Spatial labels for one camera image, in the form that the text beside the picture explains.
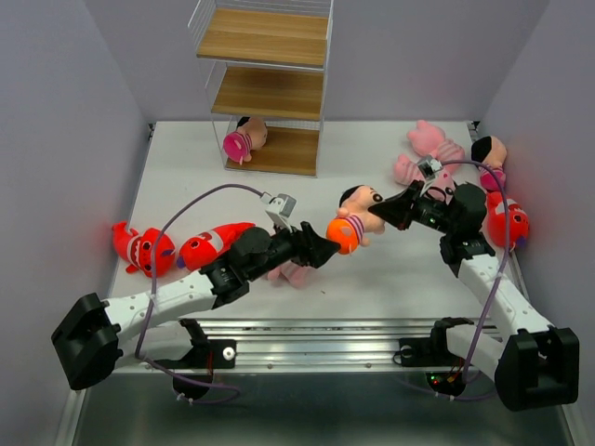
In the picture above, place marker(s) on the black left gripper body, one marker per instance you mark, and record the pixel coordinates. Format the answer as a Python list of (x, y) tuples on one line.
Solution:
[(284, 246)]

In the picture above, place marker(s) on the red shark plush left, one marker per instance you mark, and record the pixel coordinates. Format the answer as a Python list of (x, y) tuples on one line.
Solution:
[(143, 252)]

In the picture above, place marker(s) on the red fish plush left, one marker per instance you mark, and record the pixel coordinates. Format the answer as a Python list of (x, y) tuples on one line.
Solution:
[(205, 247)]

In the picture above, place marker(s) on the pink pig plush upper right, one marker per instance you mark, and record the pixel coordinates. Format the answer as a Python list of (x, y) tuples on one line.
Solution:
[(427, 139)]

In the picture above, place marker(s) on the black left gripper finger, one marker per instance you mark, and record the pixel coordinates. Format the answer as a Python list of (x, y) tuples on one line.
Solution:
[(309, 234), (320, 251)]

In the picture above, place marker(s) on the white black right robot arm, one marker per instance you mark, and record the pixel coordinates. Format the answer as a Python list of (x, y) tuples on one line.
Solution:
[(532, 363)]

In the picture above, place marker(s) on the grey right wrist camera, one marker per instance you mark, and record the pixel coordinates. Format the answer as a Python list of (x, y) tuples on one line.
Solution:
[(430, 169)]

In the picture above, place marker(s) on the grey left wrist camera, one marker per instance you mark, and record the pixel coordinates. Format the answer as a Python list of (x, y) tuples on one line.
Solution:
[(279, 209)]

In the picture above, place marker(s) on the boy doll orange shorts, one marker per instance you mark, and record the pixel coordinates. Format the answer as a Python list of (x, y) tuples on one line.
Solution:
[(353, 221)]

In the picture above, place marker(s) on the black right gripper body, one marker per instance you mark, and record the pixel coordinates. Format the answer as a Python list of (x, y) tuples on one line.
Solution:
[(433, 214)]

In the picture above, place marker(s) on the pink pig plush centre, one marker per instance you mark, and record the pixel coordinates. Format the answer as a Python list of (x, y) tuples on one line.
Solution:
[(291, 272)]

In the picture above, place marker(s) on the boy doll far right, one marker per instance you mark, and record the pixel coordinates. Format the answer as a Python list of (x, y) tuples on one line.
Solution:
[(492, 152)]

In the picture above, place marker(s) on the red fish plush right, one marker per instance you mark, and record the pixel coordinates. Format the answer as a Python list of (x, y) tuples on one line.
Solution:
[(507, 223)]

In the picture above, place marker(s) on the aluminium mounting rail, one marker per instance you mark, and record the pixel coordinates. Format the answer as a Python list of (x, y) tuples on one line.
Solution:
[(288, 346)]

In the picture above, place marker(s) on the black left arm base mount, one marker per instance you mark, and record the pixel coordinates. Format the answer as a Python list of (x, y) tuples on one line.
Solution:
[(193, 375)]

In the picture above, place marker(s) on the pink pig plush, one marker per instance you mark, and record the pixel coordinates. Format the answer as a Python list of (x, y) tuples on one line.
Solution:
[(405, 171), (291, 272), (427, 139)]

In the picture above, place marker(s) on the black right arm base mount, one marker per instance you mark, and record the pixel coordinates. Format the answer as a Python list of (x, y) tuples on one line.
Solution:
[(445, 375)]

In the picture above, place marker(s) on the boy doll pink shorts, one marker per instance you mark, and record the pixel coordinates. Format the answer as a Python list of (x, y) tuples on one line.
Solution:
[(249, 135)]

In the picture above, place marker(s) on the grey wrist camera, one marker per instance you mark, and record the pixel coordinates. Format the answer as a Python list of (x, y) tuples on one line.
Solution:
[(279, 209), (430, 169)]

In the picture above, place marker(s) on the wooden three-tier wire shelf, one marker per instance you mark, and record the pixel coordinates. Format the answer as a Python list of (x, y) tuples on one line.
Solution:
[(267, 59)]

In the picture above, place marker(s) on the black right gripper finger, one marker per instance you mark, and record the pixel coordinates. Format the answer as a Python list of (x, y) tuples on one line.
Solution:
[(397, 215), (407, 198)]

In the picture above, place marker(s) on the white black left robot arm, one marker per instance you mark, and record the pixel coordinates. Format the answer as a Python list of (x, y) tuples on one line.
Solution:
[(90, 340)]

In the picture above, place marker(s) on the pink pig plush lower right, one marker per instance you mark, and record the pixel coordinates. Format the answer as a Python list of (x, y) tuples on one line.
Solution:
[(405, 171)]

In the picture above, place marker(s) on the red fish plush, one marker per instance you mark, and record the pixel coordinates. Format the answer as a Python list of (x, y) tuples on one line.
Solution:
[(205, 247), (507, 223)]

